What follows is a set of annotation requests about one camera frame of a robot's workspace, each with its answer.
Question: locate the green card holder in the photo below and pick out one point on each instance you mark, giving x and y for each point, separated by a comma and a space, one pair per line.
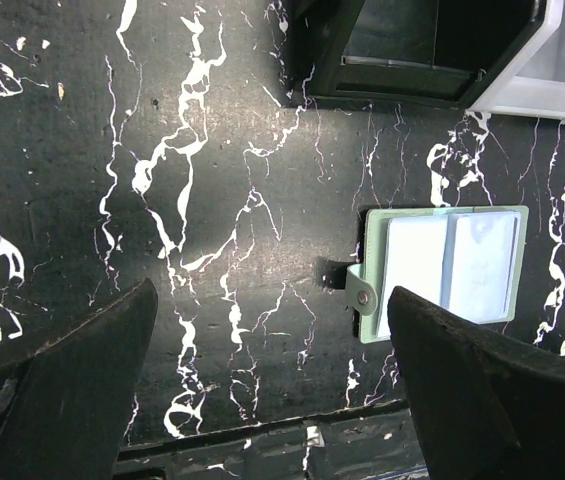
466, 260

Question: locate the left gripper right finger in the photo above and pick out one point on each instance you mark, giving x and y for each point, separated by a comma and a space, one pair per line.
484, 405

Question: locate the black bin with white card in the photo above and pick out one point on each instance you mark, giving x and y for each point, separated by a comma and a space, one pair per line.
444, 53

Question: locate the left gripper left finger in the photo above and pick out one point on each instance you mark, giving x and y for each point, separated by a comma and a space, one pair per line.
66, 390

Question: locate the white plastic bin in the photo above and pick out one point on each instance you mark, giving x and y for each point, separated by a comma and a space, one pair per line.
532, 83

